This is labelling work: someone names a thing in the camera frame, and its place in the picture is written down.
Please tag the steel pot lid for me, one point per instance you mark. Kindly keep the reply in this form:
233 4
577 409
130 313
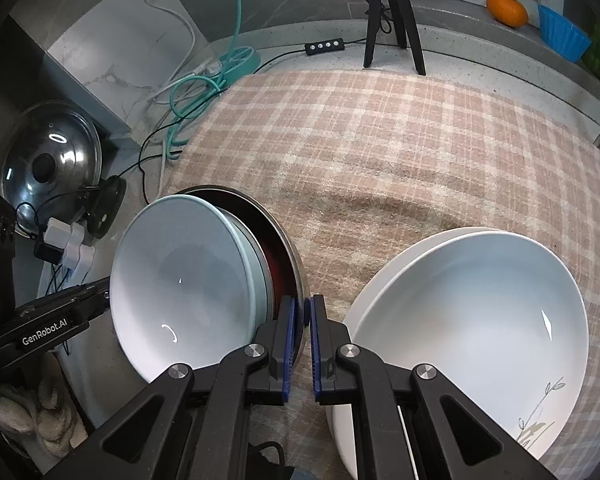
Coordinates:
55 160

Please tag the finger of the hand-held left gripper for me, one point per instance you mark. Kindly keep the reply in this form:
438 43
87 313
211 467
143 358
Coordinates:
90 289
101 307

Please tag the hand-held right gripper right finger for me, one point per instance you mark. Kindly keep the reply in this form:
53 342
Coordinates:
315 355

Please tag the dark round lid stand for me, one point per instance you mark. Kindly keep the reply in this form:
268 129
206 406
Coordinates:
109 205

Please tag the white power adapter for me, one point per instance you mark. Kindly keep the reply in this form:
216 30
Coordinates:
80 252
56 232

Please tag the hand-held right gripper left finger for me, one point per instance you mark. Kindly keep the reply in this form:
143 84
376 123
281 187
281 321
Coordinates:
287 355

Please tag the white bowl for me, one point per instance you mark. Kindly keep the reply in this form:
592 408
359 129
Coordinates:
180 270

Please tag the white plate grey leaf print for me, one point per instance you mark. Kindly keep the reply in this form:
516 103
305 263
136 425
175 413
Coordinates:
455 335

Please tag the beige plaid cloth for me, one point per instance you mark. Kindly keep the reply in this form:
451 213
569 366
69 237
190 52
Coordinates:
405 160

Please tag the blue ribbed silicone cup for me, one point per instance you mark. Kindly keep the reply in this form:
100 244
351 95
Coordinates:
562 35

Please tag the black tripod legs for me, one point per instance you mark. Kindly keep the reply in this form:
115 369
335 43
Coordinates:
395 15

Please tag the large steel bowl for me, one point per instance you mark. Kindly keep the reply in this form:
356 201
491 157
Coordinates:
296 270

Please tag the orange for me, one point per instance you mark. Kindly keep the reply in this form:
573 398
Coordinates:
506 10

